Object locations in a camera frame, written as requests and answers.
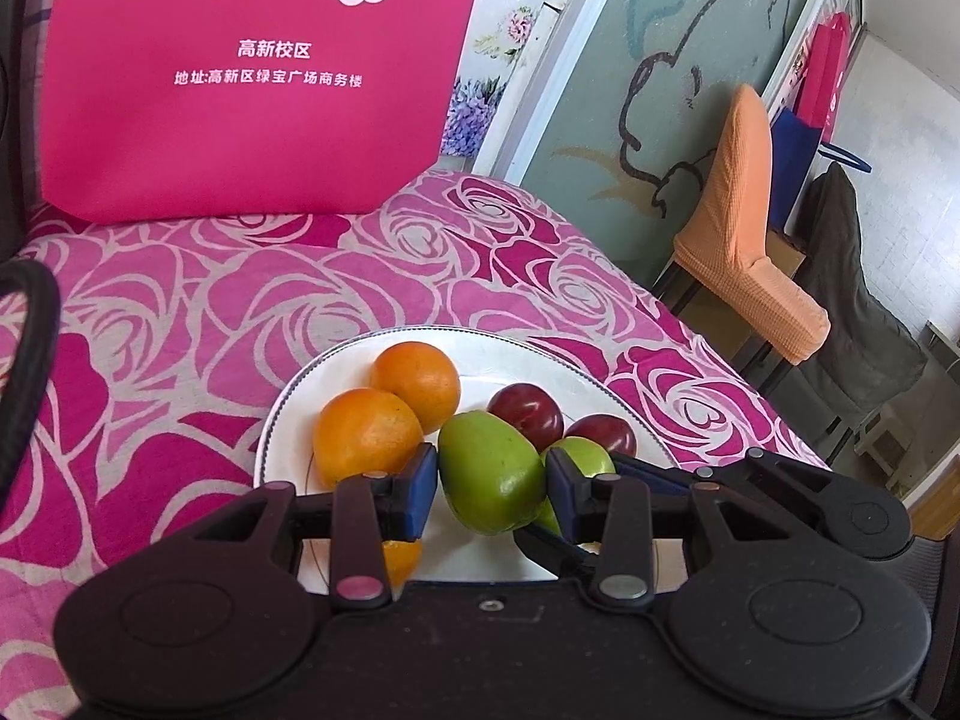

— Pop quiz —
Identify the green apple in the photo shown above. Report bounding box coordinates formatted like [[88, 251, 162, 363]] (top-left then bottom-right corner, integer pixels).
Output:
[[529, 436, 617, 541], [437, 410, 548, 537]]

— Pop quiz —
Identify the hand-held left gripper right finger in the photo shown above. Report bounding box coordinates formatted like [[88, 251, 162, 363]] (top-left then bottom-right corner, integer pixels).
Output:
[[546, 448, 807, 610]]

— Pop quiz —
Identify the blue bag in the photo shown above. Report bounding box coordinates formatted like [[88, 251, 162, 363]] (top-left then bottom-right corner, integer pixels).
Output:
[[769, 109, 826, 233]]

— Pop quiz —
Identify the small yellow-orange citrus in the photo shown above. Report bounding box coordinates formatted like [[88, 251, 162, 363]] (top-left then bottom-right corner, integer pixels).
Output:
[[382, 538, 423, 587]]

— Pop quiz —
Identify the pink rose tablecloth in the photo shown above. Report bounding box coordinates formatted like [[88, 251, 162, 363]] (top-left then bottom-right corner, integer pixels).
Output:
[[0, 169, 833, 698]]

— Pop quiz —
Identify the pink tote bag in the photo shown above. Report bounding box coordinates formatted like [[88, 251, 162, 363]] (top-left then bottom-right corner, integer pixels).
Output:
[[37, 0, 488, 226]]

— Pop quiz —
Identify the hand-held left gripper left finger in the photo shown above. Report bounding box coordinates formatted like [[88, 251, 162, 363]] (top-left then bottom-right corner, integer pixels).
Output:
[[150, 442, 438, 611]]

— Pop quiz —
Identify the grey covered chair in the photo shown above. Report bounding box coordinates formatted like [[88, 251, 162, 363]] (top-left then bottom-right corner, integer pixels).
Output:
[[795, 161, 929, 428]]

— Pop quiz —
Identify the pink hanging bag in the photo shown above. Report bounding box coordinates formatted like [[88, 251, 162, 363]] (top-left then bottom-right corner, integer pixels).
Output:
[[795, 11, 857, 147]]

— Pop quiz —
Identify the black strap loop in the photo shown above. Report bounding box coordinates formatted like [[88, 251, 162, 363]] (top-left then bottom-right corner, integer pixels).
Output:
[[0, 261, 61, 511]]

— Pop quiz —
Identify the dark red plum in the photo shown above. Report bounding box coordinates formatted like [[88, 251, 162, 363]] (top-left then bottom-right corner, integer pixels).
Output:
[[564, 414, 638, 460], [487, 382, 565, 451]]

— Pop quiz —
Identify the large orange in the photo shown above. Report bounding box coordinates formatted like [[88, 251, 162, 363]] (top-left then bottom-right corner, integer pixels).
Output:
[[313, 388, 425, 487], [370, 341, 462, 436]]

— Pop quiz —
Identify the white plate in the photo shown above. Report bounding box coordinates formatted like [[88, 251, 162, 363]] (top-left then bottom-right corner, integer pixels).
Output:
[[255, 325, 687, 593]]

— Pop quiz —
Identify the floral wallpaper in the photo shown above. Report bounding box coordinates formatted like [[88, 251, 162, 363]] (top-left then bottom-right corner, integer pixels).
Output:
[[442, 0, 571, 166]]

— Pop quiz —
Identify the orange covered chair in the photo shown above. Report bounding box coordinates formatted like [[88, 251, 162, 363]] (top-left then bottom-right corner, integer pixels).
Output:
[[673, 82, 831, 391]]

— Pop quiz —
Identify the glass partition with cartoon drawing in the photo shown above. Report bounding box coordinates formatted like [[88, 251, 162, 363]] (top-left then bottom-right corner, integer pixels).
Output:
[[472, 0, 841, 316]]

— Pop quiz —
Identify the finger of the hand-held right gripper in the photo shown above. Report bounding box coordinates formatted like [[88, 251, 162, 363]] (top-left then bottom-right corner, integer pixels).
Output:
[[609, 448, 835, 512], [516, 526, 599, 571]]

